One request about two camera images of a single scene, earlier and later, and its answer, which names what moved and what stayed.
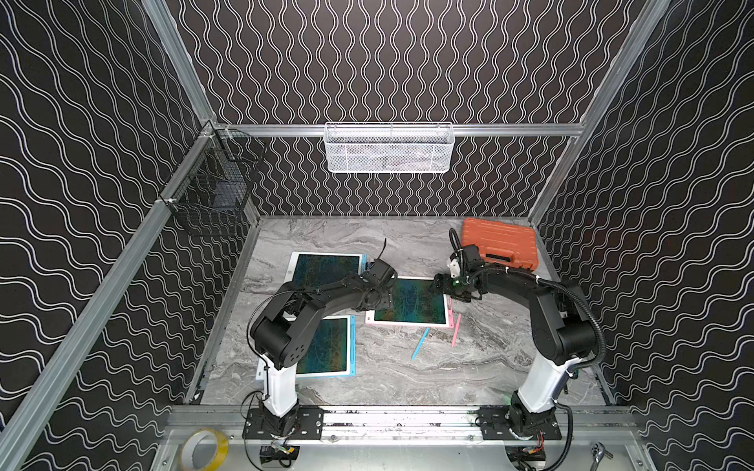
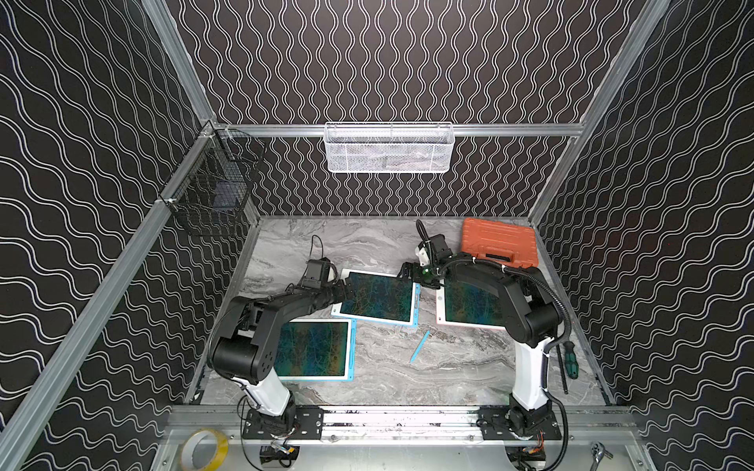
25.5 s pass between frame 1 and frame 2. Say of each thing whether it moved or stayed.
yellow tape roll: stayed
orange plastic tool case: stayed
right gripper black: moved
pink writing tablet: moved
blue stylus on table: stayed
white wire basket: stayed
